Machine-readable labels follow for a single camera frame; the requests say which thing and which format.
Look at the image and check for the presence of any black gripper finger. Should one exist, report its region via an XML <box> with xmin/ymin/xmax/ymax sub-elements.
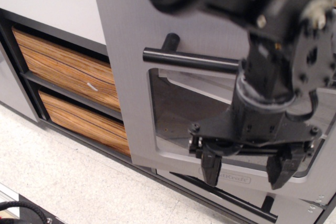
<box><xmin>266</xmin><ymin>143</ymin><xmax>307</xmax><ymax>190</ymax></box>
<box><xmin>201</xmin><ymin>145</ymin><xmax>222</xmax><ymax>185</ymax></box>

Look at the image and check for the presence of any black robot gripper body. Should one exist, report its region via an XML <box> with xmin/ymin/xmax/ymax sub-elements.
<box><xmin>188</xmin><ymin>76</ymin><xmax>322</xmax><ymax>159</ymax></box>

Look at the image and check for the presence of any grey toy oven door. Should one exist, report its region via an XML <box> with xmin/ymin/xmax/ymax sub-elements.
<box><xmin>96</xmin><ymin>0</ymin><xmax>335</xmax><ymax>204</ymax></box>

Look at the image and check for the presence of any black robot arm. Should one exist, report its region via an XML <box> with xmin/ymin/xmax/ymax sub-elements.
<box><xmin>96</xmin><ymin>0</ymin><xmax>335</xmax><ymax>190</ymax></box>

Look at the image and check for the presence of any grey lower oven drawer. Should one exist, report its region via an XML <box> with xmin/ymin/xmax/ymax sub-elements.
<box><xmin>157</xmin><ymin>169</ymin><xmax>324</xmax><ymax>223</ymax></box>

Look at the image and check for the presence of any lower wood-grain storage bin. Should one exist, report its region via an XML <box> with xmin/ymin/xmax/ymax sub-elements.
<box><xmin>38</xmin><ymin>90</ymin><xmax>131</xmax><ymax>157</ymax></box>

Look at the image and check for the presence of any wood-grain storage bin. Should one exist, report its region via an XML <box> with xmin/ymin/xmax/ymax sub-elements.
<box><xmin>38</xmin><ymin>90</ymin><xmax>131</xmax><ymax>157</ymax></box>
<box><xmin>12</xmin><ymin>26</ymin><xmax>121</xmax><ymax>112</ymax></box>

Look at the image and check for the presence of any upper wood-grain storage bin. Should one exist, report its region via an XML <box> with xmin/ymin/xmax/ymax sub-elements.
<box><xmin>12</xmin><ymin>26</ymin><xmax>121</xmax><ymax>112</ymax></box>

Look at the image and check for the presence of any black drawer handle bar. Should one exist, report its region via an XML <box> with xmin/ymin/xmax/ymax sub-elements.
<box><xmin>170</xmin><ymin>172</ymin><xmax>278</xmax><ymax>223</ymax></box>

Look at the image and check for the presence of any black oven door handle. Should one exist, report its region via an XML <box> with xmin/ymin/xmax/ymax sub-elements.
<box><xmin>143</xmin><ymin>33</ymin><xmax>239</xmax><ymax>73</ymax></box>

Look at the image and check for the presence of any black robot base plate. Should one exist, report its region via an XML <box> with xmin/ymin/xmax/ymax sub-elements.
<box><xmin>0</xmin><ymin>195</ymin><xmax>66</xmax><ymax>224</ymax></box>

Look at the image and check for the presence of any dark grey shelf frame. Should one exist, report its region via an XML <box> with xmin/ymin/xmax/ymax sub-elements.
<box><xmin>0</xmin><ymin>8</ymin><xmax>158</xmax><ymax>180</ymax></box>

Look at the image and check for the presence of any black braided cable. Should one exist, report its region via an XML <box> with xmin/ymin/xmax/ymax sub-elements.
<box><xmin>0</xmin><ymin>200</ymin><xmax>43</xmax><ymax>224</ymax></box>

